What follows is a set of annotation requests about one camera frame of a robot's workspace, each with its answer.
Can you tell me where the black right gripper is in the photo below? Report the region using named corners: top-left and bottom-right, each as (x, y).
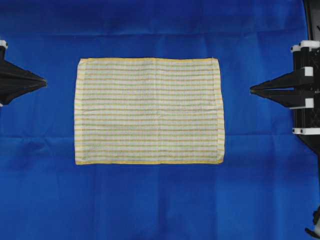
top-left (250, 40), bottom-right (320, 135)

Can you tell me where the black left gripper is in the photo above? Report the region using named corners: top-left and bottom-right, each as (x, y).
top-left (0, 39), bottom-right (47, 107)

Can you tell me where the yellow striped towel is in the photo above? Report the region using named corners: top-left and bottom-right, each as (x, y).
top-left (74, 57), bottom-right (225, 165)

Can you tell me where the blue table cloth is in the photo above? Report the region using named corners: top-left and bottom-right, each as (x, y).
top-left (0, 0), bottom-right (320, 240)

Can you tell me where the black clamp at corner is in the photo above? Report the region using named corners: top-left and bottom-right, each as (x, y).
top-left (304, 207), bottom-right (320, 240)

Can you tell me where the black frame post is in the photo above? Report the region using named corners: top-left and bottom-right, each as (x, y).
top-left (303, 0), bottom-right (320, 41)

